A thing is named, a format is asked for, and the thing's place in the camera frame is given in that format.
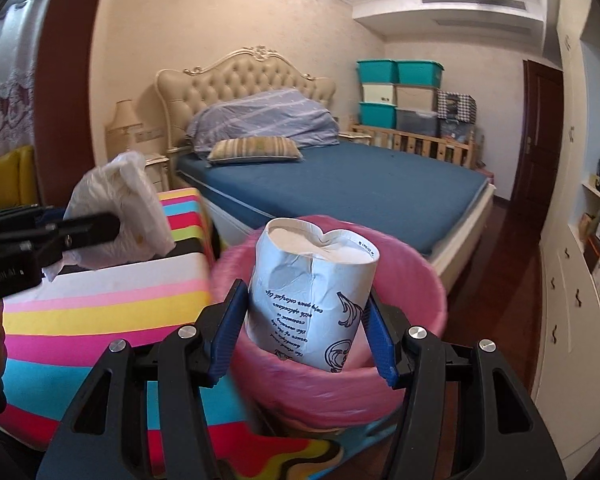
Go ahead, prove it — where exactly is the tufted beige headboard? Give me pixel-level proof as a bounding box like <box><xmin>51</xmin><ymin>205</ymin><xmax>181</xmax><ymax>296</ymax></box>
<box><xmin>154</xmin><ymin>45</ymin><xmax>337</xmax><ymax>153</ymax></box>

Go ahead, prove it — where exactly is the beige table lamp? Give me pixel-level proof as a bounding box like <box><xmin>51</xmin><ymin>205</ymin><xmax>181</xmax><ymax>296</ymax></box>
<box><xmin>105</xmin><ymin>99</ymin><xmax>143</xmax><ymax>153</ymax></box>

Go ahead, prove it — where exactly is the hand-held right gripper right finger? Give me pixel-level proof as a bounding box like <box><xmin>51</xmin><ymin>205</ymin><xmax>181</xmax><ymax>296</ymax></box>
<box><xmin>362</xmin><ymin>292</ymin><xmax>567</xmax><ymax>480</ymax></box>

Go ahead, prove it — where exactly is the blue bed mattress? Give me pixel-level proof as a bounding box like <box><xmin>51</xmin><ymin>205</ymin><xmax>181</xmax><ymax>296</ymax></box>
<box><xmin>172</xmin><ymin>140</ymin><xmax>496</xmax><ymax>291</ymax></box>

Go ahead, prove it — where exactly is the brown wooden pillar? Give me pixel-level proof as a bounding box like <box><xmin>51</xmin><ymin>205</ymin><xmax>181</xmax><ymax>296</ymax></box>
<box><xmin>32</xmin><ymin>0</ymin><xmax>116</xmax><ymax>211</ymax></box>

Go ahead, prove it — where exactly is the dark wooden door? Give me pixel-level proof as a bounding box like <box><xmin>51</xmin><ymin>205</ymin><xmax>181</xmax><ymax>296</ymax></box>
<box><xmin>510</xmin><ymin>59</ymin><xmax>565</xmax><ymax>206</ymax></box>

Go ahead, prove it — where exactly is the stack of storage boxes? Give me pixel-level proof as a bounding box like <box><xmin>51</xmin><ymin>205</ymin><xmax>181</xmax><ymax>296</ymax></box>
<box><xmin>356</xmin><ymin>59</ymin><xmax>446</xmax><ymax>137</ymax></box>

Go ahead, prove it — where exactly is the striped pillow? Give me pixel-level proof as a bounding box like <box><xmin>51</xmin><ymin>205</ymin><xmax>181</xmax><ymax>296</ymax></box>
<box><xmin>207</xmin><ymin>136</ymin><xmax>305</xmax><ymax>165</ymax></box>

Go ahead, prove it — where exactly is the colourful wavy rug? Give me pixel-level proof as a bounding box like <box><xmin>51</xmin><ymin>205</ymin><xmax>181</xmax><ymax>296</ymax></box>
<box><xmin>220</xmin><ymin>410</ymin><xmax>406</xmax><ymax>480</ymax></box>

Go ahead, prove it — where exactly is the white printed paper cup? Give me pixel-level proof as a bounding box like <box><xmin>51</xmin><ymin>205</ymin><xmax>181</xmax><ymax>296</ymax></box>
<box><xmin>245</xmin><ymin>230</ymin><xmax>381</xmax><ymax>375</ymax></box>

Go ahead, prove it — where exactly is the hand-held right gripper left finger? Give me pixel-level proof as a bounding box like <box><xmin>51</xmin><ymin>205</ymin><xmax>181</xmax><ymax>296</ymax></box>
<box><xmin>36</xmin><ymin>279</ymin><xmax>251</xmax><ymax>480</ymax></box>

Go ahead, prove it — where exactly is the lace curtain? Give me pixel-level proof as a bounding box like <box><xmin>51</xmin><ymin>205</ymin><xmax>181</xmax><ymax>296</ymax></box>
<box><xmin>0</xmin><ymin>0</ymin><xmax>51</xmax><ymax>166</ymax></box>

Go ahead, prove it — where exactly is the light blue quilt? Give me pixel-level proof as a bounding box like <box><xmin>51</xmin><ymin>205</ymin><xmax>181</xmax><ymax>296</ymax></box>
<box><xmin>186</xmin><ymin>89</ymin><xmax>341</xmax><ymax>153</ymax></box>

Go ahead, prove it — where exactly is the person's dark clothing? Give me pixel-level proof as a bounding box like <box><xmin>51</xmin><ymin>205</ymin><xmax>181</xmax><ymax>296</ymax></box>
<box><xmin>0</xmin><ymin>410</ymin><xmax>43</xmax><ymax>480</ymax></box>

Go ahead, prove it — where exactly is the ceiling air vent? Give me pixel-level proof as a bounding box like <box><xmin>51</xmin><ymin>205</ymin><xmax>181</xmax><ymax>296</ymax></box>
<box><xmin>420</xmin><ymin>0</ymin><xmax>528</xmax><ymax>11</ymax></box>
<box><xmin>435</xmin><ymin>17</ymin><xmax>541</xmax><ymax>34</ymax></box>

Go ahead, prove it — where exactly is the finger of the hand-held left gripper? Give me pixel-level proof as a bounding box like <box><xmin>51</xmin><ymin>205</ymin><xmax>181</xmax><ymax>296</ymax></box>
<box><xmin>0</xmin><ymin>205</ymin><xmax>56</xmax><ymax>243</ymax></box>
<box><xmin>37</xmin><ymin>212</ymin><xmax>122</xmax><ymax>267</ymax></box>

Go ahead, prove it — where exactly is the checkered bag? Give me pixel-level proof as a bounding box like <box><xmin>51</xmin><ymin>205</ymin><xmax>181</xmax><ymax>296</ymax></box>
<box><xmin>436</xmin><ymin>90</ymin><xmax>477</xmax><ymax>138</ymax></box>

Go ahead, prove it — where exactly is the trash bin with pink bag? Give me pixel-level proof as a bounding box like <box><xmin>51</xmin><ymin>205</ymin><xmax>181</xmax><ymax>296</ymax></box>
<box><xmin>210</xmin><ymin>215</ymin><xmax>448</xmax><ymax>433</ymax></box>

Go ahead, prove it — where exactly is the yellow armchair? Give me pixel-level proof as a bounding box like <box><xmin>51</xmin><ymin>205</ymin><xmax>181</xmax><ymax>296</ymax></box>
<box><xmin>0</xmin><ymin>145</ymin><xmax>37</xmax><ymax>211</ymax></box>

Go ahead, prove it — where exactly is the wooden crib rail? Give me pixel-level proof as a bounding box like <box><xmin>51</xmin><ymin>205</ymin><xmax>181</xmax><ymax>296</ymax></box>
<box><xmin>347</xmin><ymin>115</ymin><xmax>481</xmax><ymax>168</ymax></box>

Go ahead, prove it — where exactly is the white plastic bag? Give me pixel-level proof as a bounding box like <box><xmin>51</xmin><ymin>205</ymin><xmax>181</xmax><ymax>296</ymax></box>
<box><xmin>42</xmin><ymin>151</ymin><xmax>177</xmax><ymax>281</ymax></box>

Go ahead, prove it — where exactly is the white built-in cabinet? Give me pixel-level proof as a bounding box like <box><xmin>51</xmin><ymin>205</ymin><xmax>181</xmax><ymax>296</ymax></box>
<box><xmin>530</xmin><ymin>0</ymin><xmax>600</xmax><ymax>461</ymax></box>

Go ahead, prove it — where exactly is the cream nightstand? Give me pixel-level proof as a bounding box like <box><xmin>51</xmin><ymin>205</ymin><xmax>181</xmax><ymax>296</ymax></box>
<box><xmin>142</xmin><ymin>152</ymin><xmax>173</xmax><ymax>193</ymax></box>

